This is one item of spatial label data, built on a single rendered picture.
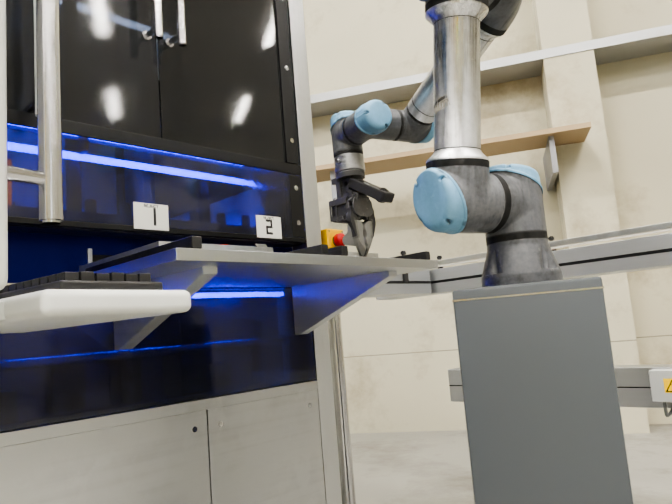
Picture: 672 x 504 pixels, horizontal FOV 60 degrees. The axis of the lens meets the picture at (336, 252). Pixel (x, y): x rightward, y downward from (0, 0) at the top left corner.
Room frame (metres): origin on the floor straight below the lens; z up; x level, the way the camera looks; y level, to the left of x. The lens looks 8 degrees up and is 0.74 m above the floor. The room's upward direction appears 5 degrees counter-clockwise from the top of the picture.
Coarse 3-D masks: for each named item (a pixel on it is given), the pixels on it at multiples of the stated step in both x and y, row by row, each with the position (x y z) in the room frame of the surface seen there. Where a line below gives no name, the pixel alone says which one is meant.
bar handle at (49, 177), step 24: (48, 0) 0.63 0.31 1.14; (48, 24) 0.63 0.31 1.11; (48, 48) 0.63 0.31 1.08; (48, 72) 0.63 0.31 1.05; (48, 96) 0.63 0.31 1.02; (48, 120) 0.63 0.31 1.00; (48, 144) 0.63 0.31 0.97; (24, 168) 0.61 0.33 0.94; (48, 168) 0.63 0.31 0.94; (48, 192) 0.63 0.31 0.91; (48, 216) 0.63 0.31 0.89
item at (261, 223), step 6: (258, 216) 1.50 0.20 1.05; (264, 216) 1.51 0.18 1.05; (270, 216) 1.53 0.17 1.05; (258, 222) 1.50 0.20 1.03; (264, 222) 1.51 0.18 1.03; (276, 222) 1.54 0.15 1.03; (258, 228) 1.50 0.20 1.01; (264, 228) 1.51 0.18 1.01; (270, 228) 1.53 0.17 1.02; (276, 228) 1.54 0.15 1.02; (258, 234) 1.50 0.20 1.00; (264, 234) 1.51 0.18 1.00; (276, 234) 1.54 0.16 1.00
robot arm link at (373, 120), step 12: (360, 108) 1.28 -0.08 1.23; (372, 108) 1.26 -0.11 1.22; (384, 108) 1.28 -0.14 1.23; (348, 120) 1.32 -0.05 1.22; (360, 120) 1.28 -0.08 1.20; (372, 120) 1.26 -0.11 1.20; (384, 120) 1.28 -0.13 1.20; (396, 120) 1.32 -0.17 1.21; (348, 132) 1.33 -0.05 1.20; (360, 132) 1.31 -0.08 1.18; (372, 132) 1.29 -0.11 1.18; (384, 132) 1.32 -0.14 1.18; (396, 132) 1.33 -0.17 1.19; (360, 144) 1.37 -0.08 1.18
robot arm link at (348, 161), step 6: (336, 156) 1.39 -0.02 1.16; (342, 156) 1.37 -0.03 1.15; (348, 156) 1.37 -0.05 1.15; (354, 156) 1.37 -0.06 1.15; (360, 156) 1.38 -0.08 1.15; (336, 162) 1.39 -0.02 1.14; (342, 162) 1.38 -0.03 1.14; (348, 162) 1.37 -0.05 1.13; (354, 162) 1.37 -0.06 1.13; (360, 162) 1.38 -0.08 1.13; (336, 168) 1.39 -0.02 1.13; (342, 168) 1.38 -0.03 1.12; (348, 168) 1.37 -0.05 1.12; (354, 168) 1.37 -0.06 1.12; (360, 168) 1.38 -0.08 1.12; (336, 174) 1.41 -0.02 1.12
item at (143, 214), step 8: (136, 208) 1.25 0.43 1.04; (144, 208) 1.27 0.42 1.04; (152, 208) 1.28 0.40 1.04; (160, 208) 1.30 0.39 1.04; (136, 216) 1.25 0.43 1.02; (144, 216) 1.27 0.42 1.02; (152, 216) 1.28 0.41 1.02; (160, 216) 1.29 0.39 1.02; (136, 224) 1.25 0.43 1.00; (144, 224) 1.27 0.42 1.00; (152, 224) 1.28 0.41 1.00; (160, 224) 1.29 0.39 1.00; (168, 224) 1.31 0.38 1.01
